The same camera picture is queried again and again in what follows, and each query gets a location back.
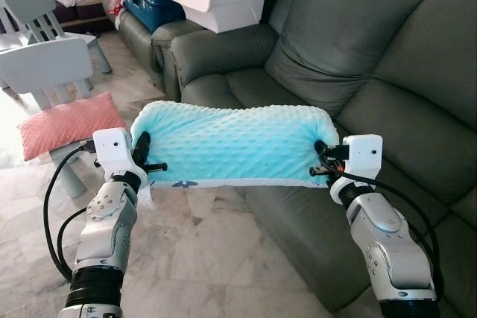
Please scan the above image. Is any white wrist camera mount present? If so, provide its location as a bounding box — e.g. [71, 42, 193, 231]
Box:
[341, 134, 384, 183]
[92, 127, 135, 179]

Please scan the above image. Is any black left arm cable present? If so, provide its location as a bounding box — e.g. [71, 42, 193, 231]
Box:
[57, 206, 89, 274]
[42, 141, 98, 283]

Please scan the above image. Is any pink dotted pillow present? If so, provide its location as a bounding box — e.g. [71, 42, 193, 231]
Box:
[19, 92, 127, 162]

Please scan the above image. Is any aqua dotted pillow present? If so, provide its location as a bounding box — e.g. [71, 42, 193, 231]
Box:
[130, 99, 340, 189]

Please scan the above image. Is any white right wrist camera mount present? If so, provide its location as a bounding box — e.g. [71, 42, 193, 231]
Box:
[341, 134, 384, 183]

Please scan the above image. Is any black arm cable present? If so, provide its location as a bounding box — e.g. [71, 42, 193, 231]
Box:
[328, 169, 446, 300]
[57, 206, 89, 274]
[42, 141, 98, 283]

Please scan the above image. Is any light blue kids chair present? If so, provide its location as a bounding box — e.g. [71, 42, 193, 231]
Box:
[0, 37, 96, 200]
[2, 0, 113, 74]
[0, 0, 34, 51]

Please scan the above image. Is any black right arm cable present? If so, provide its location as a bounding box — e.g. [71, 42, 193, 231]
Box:
[328, 169, 446, 300]

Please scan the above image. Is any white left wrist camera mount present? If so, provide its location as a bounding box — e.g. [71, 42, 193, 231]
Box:
[92, 127, 135, 179]

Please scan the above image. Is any green leather sofa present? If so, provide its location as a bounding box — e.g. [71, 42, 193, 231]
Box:
[118, 0, 477, 315]

